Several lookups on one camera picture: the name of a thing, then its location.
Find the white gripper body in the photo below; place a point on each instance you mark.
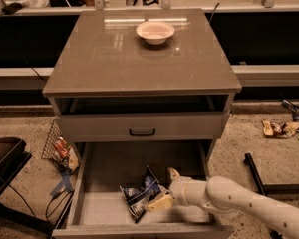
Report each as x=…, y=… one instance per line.
x=177, y=187

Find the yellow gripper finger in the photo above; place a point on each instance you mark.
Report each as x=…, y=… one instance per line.
x=162, y=202
x=173, y=174

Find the blue chip bag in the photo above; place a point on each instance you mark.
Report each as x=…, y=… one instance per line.
x=138, y=198

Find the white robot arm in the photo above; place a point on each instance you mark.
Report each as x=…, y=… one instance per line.
x=220, y=195

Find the closed upper drawer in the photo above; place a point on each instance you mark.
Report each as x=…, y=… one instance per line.
x=170, y=126

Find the open bottom drawer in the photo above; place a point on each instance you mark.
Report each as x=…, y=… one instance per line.
x=99, y=211

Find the grey drawer cabinet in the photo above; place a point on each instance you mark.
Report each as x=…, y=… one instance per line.
x=107, y=69

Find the black metal stand leg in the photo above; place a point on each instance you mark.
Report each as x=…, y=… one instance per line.
x=268, y=189

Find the yellow snack wrapper on floor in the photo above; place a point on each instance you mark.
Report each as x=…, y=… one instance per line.
x=280, y=129

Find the red soda can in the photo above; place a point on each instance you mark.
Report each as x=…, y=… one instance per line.
x=61, y=147

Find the blue snack packet on floor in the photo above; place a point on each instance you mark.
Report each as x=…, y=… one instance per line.
x=294, y=109

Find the white bowl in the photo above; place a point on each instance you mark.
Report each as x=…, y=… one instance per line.
x=155, y=33

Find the black chair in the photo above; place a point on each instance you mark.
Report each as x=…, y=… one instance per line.
x=13, y=158

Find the wire mesh basket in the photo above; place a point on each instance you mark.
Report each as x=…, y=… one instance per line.
x=68, y=164

